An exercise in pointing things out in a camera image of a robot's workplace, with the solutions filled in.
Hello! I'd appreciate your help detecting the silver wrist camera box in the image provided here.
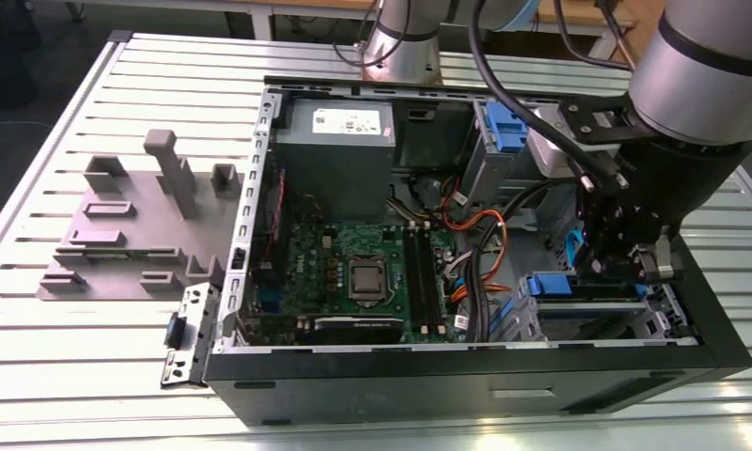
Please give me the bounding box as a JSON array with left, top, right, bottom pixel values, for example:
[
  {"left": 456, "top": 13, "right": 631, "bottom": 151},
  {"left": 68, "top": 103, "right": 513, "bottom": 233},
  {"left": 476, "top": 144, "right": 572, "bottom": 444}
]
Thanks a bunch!
[{"left": 525, "top": 105, "right": 621, "bottom": 179}]

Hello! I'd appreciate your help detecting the grey parts rack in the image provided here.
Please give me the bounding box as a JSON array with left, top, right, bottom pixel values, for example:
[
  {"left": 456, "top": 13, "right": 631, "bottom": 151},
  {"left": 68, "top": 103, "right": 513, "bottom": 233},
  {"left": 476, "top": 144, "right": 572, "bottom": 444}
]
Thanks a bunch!
[{"left": 33, "top": 129, "right": 250, "bottom": 305}]

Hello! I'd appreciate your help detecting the grey power supply unit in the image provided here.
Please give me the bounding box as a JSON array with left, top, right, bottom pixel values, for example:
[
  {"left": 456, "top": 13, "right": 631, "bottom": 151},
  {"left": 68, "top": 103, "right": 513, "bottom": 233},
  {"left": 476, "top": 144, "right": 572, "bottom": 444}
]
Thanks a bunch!
[{"left": 266, "top": 97, "right": 398, "bottom": 225}]

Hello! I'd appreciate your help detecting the black cable bundle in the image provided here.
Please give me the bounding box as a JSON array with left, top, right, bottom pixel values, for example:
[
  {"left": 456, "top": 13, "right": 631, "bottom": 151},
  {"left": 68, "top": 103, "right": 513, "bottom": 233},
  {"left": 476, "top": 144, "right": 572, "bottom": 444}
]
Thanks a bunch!
[{"left": 461, "top": 174, "right": 581, "bottom": 342}]

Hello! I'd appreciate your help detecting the silver CPU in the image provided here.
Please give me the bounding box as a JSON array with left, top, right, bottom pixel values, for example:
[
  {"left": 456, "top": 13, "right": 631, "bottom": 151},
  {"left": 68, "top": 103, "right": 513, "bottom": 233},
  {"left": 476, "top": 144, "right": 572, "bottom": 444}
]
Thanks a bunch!
[{"left": 349, "top": 263, "right": 386, "bottom": 295}]

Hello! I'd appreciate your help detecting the metal optical drive cage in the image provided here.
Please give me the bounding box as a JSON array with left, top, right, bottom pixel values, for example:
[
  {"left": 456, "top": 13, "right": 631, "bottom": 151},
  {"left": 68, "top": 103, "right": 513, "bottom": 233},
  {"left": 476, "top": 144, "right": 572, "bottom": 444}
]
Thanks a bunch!
[{"left": 460, "top": 97, "right": 581, "bottom": 210}]

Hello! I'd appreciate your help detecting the green motherboard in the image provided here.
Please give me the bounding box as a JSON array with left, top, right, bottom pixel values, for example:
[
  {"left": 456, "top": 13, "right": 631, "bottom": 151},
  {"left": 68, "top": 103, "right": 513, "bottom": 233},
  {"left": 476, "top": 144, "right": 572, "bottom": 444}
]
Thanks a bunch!
[{"left": 241, "top": 220, "right": 472, "bottom": 345}]

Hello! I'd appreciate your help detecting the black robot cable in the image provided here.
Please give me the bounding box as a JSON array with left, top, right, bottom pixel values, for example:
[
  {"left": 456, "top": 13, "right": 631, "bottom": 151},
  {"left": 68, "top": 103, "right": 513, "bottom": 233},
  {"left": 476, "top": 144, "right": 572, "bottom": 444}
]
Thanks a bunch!
[{"left": 468, "top": 0, "right": 635, "bottom": 194}]

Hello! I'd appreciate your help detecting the thin red wire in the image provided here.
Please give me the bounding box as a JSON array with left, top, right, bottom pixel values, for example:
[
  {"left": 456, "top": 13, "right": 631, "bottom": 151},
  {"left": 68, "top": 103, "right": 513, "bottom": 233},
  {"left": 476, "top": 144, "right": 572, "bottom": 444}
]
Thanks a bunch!
[{"left": 261, "top": 166, "right": 288, "bottom": 272}]

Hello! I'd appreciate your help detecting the wooden desk white frame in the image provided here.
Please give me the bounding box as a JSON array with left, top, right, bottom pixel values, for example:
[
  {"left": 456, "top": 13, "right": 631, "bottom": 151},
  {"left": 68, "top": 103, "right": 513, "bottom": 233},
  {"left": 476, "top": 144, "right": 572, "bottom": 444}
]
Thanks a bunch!
[{"left": 532, "top": 0, "right": 640, "bottom": 65}]

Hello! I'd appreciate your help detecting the black RAM slot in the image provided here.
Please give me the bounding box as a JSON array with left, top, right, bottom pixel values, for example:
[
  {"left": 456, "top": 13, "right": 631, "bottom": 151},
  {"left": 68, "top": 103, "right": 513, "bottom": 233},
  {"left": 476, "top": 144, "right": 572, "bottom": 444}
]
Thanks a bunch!
[
  {"left": 402, "top": 221, "right": 430, "bottom": 335},
  {"left": 417, "top": 221, "right": 448, "bottom": 335}
]

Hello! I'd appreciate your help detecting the blue VGA port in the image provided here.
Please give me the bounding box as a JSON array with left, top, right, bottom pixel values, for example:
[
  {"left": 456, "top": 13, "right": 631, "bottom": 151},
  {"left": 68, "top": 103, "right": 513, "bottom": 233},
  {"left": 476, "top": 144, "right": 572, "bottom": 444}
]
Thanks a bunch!
[{"left": 164, "top": 312, "right": 188, "bottom": 350}]

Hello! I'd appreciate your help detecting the black PC case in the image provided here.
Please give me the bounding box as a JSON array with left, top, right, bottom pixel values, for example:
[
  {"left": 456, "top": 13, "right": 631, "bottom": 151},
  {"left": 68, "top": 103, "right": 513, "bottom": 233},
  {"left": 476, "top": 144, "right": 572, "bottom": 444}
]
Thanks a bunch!
[{"left": 202, "top": 73, "right": 752, "bottom": 428}]

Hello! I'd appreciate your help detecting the black CPU socket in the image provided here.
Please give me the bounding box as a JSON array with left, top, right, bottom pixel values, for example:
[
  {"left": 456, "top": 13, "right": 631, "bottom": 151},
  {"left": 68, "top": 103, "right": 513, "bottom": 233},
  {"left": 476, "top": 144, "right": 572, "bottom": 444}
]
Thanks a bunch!
[{"left": 344, "top": 253, "right": 394, "bottom": 309}]

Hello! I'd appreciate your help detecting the grey metal hinged bracket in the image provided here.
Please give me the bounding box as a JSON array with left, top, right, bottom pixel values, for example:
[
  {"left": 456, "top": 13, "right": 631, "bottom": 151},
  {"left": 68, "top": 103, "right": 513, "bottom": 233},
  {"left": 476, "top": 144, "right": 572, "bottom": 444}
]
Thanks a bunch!
[{"left": 160, "top": 281, "right": 225, "bottom": 389}]

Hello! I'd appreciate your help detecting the black graphics card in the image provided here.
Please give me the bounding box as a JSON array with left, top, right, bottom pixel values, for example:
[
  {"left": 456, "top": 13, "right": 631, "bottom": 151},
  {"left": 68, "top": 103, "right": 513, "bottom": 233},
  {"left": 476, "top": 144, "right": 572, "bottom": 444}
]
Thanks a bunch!
[{"left": 310, "top": 315, "right": 408, "bottom": 348}]

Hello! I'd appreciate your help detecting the blue data wire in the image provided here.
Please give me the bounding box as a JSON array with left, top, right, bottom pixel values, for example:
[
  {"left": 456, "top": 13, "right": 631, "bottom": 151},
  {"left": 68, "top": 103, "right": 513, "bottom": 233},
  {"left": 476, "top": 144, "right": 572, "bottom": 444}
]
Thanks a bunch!
[{"left": 564, "top": 224, "right": 588, "bottom": 272}]

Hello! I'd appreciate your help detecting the blue plastic drive latch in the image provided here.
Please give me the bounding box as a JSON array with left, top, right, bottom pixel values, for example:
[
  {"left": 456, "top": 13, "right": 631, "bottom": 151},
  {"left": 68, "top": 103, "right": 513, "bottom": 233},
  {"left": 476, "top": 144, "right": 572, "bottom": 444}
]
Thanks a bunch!
[{"left": 485, "top": 101, "right": 532, "bottom": 154}]

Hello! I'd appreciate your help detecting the orange wire bundle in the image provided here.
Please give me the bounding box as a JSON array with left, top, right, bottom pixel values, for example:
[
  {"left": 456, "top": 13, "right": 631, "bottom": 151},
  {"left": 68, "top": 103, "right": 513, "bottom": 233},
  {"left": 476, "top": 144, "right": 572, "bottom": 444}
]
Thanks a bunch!
[{"left": 441, "top": 174, "right": 511, "bottom": 304}]

